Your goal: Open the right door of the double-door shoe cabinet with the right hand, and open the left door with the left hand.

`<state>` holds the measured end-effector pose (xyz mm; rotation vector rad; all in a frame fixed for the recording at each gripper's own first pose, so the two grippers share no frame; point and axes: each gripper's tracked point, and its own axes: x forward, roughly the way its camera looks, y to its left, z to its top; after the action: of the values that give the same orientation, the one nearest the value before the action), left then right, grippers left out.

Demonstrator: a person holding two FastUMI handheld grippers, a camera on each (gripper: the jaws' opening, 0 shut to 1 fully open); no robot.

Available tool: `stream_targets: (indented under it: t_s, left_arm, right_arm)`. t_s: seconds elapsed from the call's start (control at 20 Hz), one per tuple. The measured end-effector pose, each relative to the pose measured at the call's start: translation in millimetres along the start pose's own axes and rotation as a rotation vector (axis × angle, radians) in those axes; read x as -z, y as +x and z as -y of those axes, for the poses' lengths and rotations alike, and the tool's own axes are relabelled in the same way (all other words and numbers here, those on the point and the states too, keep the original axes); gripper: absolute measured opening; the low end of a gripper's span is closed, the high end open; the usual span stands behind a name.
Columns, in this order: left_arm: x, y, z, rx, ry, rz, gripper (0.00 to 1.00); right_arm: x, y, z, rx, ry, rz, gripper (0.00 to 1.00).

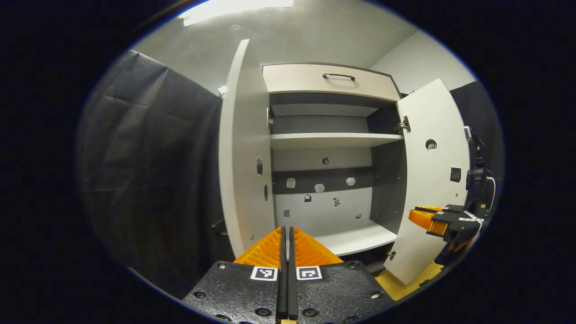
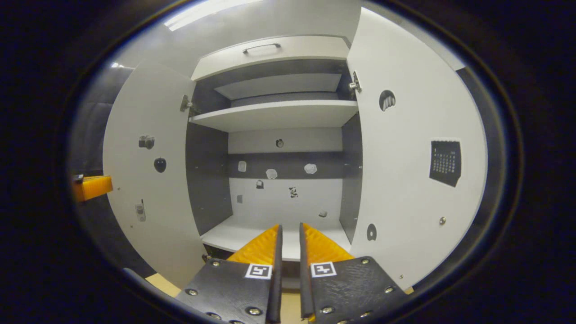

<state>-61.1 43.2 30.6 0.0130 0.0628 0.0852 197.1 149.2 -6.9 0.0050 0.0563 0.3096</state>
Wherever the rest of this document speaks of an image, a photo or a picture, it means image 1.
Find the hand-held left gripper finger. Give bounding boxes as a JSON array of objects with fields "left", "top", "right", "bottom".
[
  {"left": 182, "top": 226, "right": 288, "bottom": 324},
  {"left": 288, "top": 226, "right": 396, "bottom": 324}
]

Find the beige cabinet door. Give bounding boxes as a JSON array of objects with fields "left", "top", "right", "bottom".
[
  {"left": 218, "top": 39, "right": 276, "bottom": 258},
  {"left": 385, "top": 79, "right": 471, "bottom": 285}
]

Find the double-door shoe cabinet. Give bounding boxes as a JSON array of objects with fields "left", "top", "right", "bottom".
[{"left": 218, "top": 39, "right": 471, "bottom": 285}]

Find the white cabinet shelf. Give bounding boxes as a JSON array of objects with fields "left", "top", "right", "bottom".
[{"left": 270, "top": 133, "right": 404, "bottom": 150}]

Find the beige cabinet drawer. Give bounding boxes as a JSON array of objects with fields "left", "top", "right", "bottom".
[{"left": 262, "top": 64, "right": 401, "bottom": 102}]

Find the black backdrop cloth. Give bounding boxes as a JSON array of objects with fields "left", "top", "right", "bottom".
[
  {"left": 450, "top": 81, "right": 504, "bottom": 216},
  {"left": 76, "top": 50, "right": 234, "bottom": 300}
]

